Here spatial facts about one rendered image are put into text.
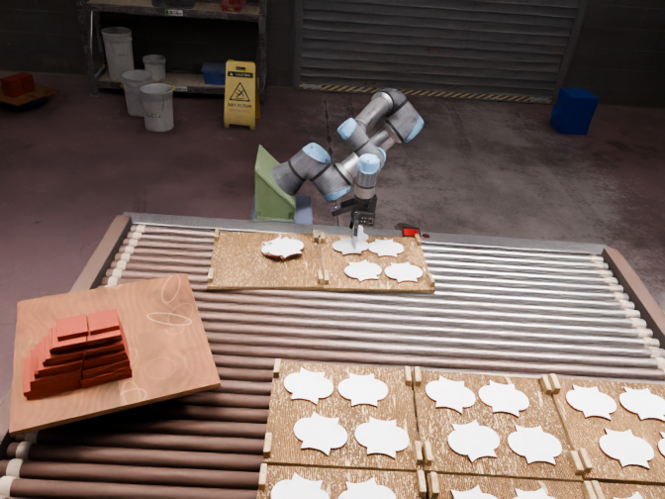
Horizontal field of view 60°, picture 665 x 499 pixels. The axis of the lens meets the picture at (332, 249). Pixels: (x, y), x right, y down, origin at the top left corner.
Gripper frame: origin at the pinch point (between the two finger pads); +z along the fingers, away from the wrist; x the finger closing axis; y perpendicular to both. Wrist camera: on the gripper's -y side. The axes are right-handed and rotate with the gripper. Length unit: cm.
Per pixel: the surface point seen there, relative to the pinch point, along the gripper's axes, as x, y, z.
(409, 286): -24.2, 19.9, 3.4
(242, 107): 335, -64, 77
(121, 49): 415, -193, 57
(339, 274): -18.1, -5.2, 4.4
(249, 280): -23.0, -38.0, 5.6
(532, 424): -86, 45, 3
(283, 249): -7.2, -26.4, 1.8
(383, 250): -2.9, 13.0, 2.7
